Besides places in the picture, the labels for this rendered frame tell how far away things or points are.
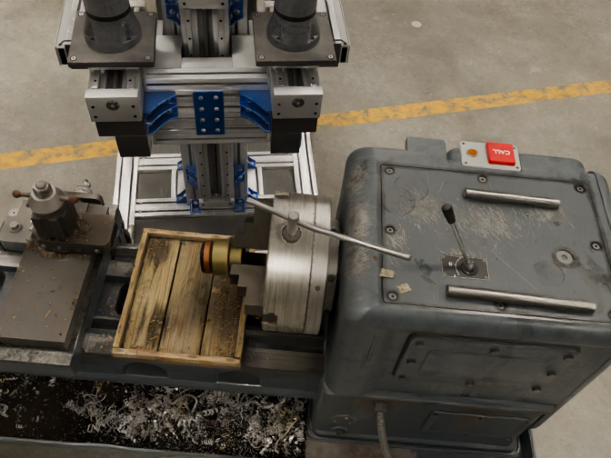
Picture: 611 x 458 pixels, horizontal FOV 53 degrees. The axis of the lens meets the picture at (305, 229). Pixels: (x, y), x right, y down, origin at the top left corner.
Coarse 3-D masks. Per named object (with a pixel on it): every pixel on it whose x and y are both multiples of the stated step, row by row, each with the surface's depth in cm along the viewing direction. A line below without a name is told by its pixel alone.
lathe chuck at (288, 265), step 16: (288, 192) 139; (288, 208) 130; (304, 208) 130; (272, 224) 127; (272, 240) 125; (288, 240) 126; (304, 240) 126; (272, 256) 125; (288, 256) 125; (304, 256) 125; (272, 272) 125; (288, 272) 125; (304, 272) 125; (272, 288) 125; (288, 288) 125; (304, 288) 125; (272, 304) 127; (288, 304) 127; (304, 304) 127; (288, 320) 130; (304, 320) 130
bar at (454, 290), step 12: (456, 288) 116; (468, 288) 117; (480, 288) 117; (492, 300) 117; (504, 300) 116; (516, 300) 116; (528, 300) 116; (540, 300) 116; (552, 300) 116; (564, 300) 117; (576, 300) 117; (588, 312) 117
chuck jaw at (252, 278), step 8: (232, 264) 136; (240, 264) 136; (248, 264) 137; (232, 272) 135; (240, 272) 135; (248, 272) 135; (256, 272) 136; (264, 272) 136; (232, 280) 136; (240, 280) 134; (248, 280) 134; (256, 280) 134; (264, 280) 134; (240, 288) 133; (248, 288) 133; (256, 288) 133; (264, 288) 133; (248, 296) 131; (256, 296) 131; (248, 304) 130; (256, 304) 130; (248, 312) 132; (256, 312) 132; (264, 320) 132; (272, 320) 131
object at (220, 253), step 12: (216, 240) 139; (228, 240) 138; (204, 252) 137; (216, 252) 136; (228, 252) 136; (240, 252) 137; (204, 264) 137; (216, 264) 136; (228, 264) 137; (228, 276) 138
